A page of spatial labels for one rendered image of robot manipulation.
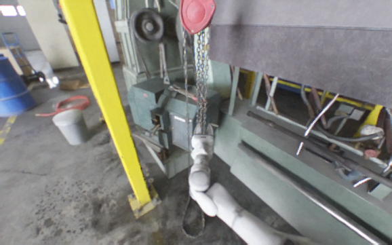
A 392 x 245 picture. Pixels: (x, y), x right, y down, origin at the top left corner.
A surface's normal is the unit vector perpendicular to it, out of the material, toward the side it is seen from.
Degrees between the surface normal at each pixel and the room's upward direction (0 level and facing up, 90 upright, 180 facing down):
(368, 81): 90
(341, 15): 78
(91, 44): 90
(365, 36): 90
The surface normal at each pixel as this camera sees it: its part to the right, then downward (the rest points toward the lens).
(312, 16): -0.79, 0.14
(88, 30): 0.59, 0.45
